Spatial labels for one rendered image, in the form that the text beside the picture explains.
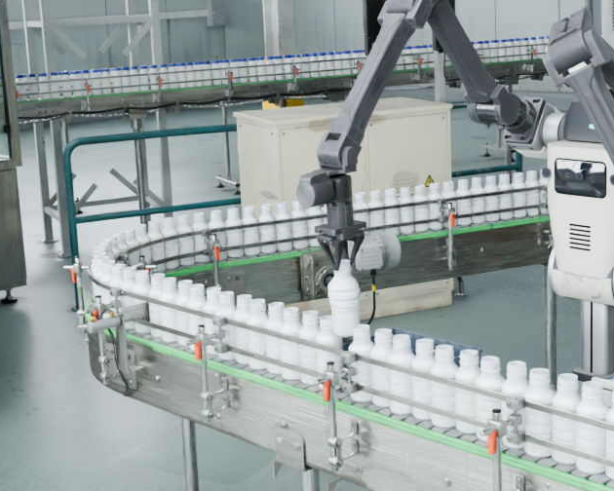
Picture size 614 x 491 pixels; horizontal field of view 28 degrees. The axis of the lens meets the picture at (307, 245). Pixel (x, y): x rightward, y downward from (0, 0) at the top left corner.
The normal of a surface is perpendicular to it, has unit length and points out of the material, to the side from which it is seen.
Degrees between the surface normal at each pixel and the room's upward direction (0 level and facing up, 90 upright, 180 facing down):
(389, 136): 90
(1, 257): 90
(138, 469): 0
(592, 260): 90
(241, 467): 0
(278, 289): 90
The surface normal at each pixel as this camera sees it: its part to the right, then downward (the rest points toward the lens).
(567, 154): -0.74, 0.18
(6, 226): 0.67, 0.13
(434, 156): 0.41, 0.18
